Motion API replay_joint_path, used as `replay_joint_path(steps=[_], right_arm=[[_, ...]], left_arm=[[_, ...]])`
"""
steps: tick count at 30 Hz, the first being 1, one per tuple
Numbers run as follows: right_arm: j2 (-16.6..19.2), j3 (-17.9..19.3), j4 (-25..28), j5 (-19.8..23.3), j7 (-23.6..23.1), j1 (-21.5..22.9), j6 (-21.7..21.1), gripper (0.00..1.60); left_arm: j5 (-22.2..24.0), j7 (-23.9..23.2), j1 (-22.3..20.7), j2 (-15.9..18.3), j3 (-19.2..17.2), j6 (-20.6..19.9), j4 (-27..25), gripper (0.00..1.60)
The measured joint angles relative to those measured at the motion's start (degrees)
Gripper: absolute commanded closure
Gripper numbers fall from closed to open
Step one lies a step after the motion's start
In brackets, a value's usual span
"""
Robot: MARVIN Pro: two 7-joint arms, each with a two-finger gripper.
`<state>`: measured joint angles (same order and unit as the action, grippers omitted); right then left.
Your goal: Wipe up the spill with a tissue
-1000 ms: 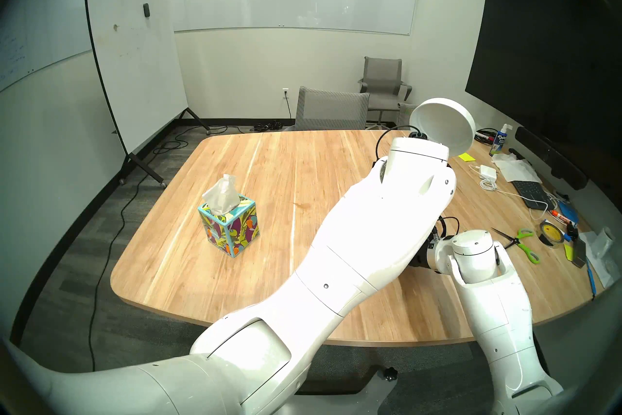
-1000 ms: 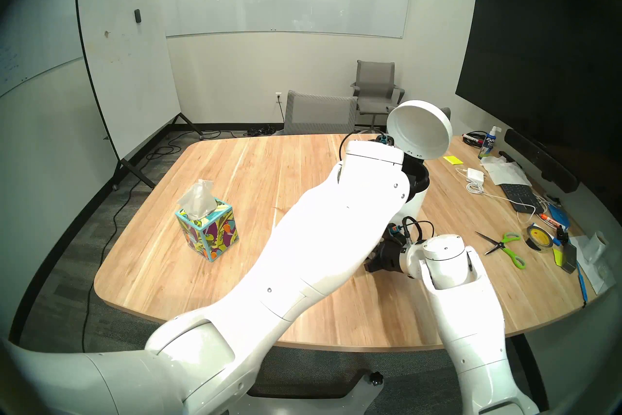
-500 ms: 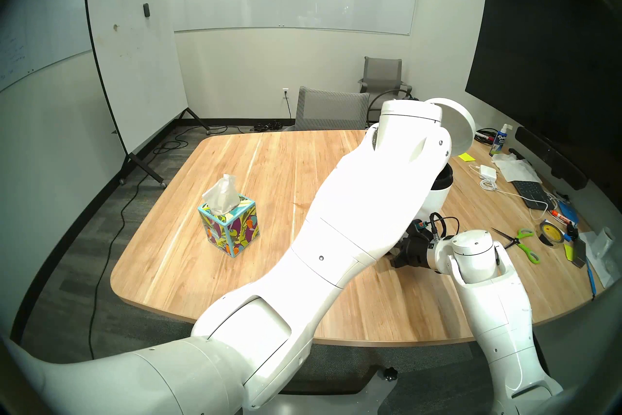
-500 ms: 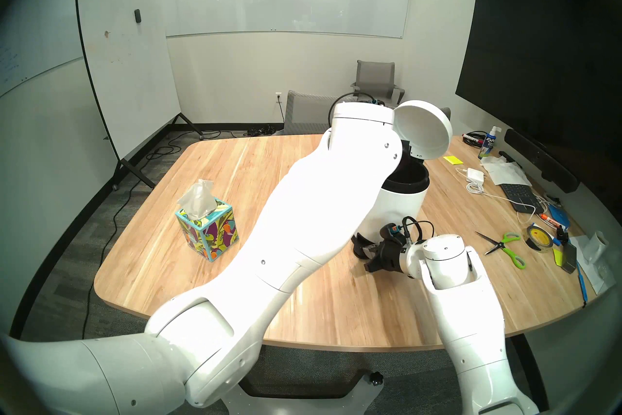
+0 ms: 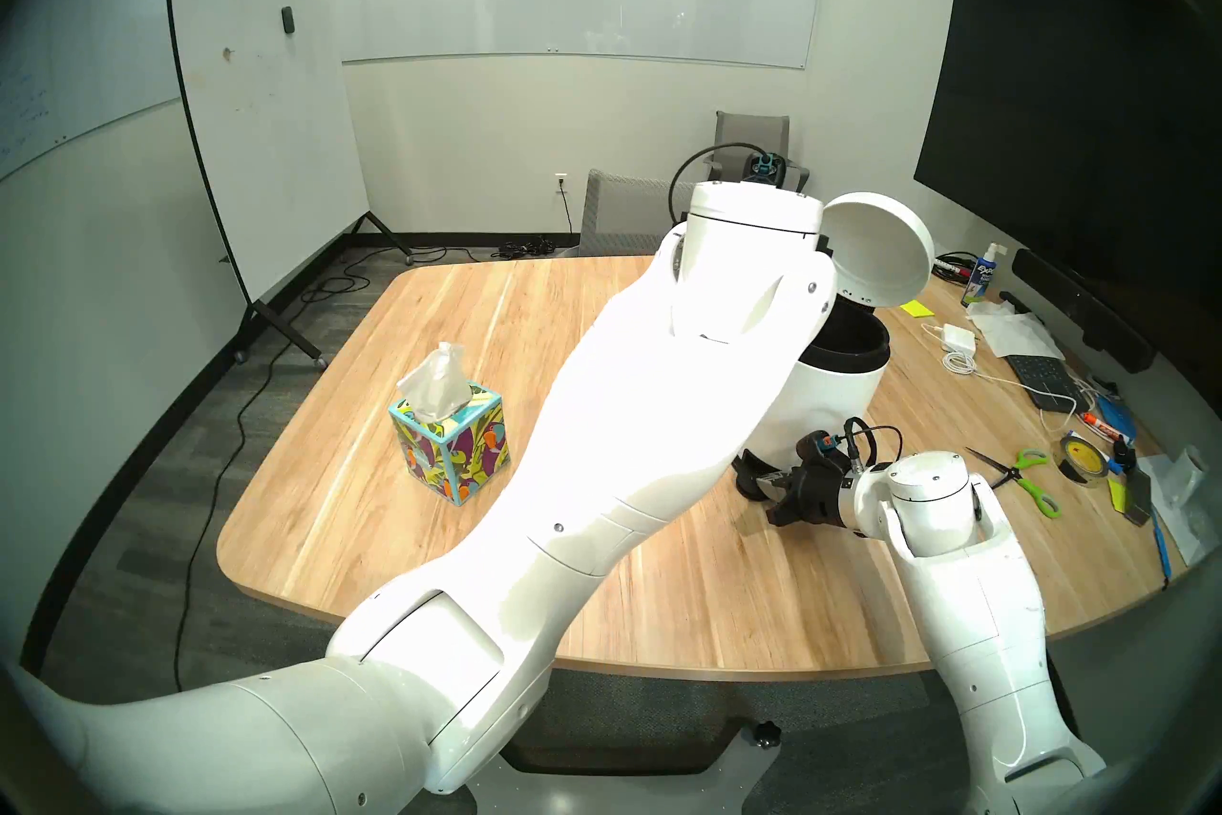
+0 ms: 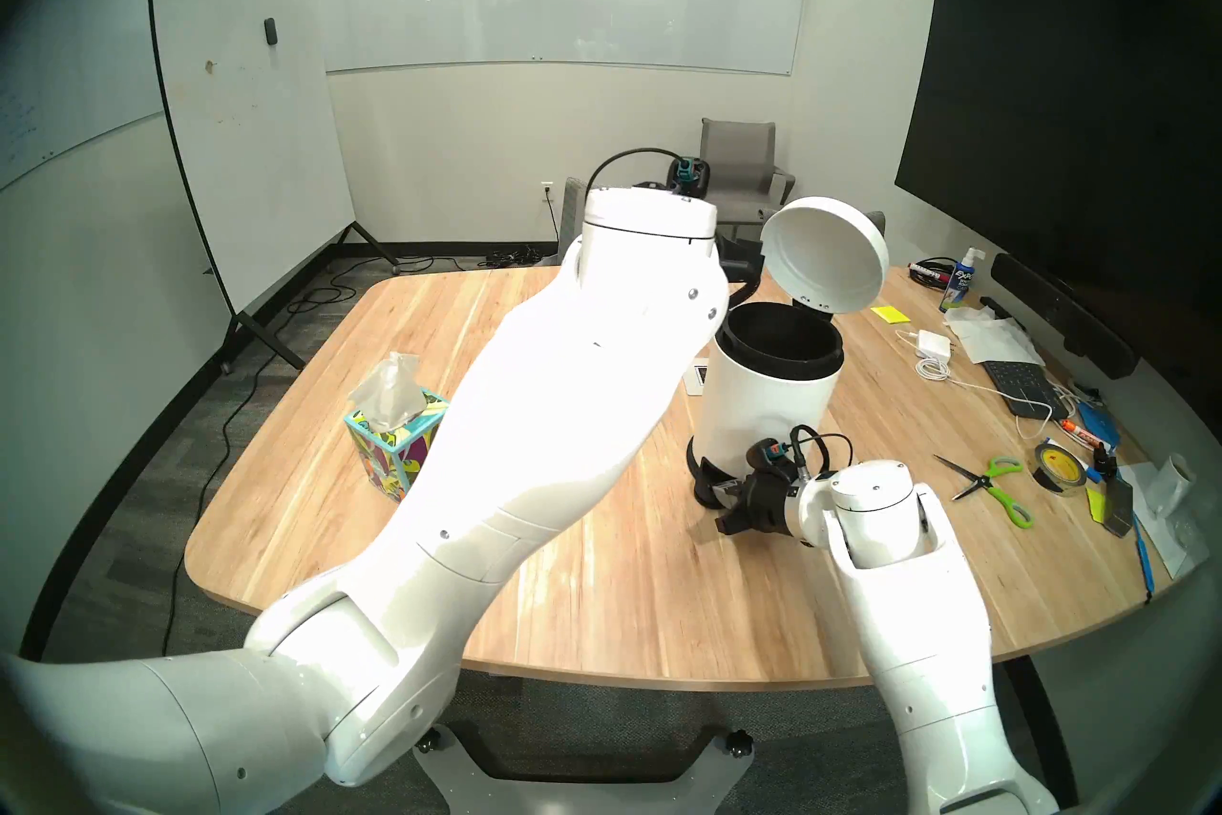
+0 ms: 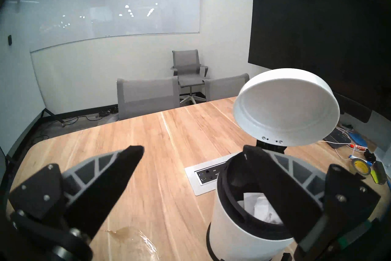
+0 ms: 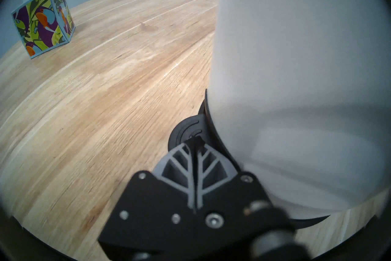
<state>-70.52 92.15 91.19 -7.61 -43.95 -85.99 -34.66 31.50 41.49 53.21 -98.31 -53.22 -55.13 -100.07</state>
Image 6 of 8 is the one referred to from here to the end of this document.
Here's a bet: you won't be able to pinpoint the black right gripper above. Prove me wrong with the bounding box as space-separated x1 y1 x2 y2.
705 465 805 538

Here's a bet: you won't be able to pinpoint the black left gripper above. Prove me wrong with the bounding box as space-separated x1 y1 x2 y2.
714 234 767 286

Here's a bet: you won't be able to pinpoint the white pedal trash can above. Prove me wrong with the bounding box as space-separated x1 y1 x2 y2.
685 196 891 510

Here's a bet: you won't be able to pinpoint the colourful patterned tissue box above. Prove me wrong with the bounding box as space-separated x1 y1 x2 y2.
344 390 450 504

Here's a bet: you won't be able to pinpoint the grey office chair with armrests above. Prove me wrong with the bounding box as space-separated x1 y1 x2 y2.
700 118 796 243

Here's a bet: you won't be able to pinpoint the whiteboard cleaner spray bottle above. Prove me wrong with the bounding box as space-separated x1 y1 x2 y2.
939 248 986 314

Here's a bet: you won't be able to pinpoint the crumpled white paper towel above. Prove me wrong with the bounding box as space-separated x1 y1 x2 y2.
943 305 1046 367

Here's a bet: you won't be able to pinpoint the black keyboard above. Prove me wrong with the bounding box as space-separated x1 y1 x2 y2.
981 360 1068 421

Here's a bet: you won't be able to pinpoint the black video bar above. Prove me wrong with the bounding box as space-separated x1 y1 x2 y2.
991 253 1140 380

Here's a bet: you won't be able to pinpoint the clear tape roll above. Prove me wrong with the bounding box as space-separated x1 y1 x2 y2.
1028 438 1089 494

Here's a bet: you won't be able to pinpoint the large black TV screen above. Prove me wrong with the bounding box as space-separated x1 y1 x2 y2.
895 0 1222 346

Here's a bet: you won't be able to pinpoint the blue packet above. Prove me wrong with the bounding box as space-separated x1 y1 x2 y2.
1074 402 1120 451

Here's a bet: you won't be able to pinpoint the black and yellow box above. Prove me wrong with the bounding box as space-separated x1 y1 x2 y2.
1086 474 1135 537

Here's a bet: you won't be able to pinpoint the blue pen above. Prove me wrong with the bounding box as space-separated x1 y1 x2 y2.
1131 517 1156 599

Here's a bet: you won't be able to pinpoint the white paper sheet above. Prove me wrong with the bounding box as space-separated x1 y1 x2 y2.
1117 462 1209 580

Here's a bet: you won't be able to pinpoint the rolling whiteboard on stand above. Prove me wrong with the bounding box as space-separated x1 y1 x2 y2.
146 0 402 375

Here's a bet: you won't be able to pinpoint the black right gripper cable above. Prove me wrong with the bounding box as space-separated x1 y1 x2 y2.
788 425 856 480

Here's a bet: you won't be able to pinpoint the black left camera cable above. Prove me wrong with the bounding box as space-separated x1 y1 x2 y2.
584 147 685 205

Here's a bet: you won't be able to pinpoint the white power adapter with cable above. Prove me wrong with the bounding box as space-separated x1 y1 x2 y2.
895 328 1056 427

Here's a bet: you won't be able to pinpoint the black floor cable bundle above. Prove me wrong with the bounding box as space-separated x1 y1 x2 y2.
477 246 564 270

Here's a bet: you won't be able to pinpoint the green handled scissors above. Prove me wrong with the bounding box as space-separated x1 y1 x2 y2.
934 454 1035 530

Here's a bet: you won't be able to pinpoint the black cable on floor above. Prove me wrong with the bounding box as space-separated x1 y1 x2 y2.
286 254 431 318

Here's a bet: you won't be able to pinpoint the side wall whiteboard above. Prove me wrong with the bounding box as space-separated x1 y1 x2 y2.
0 0 168 193

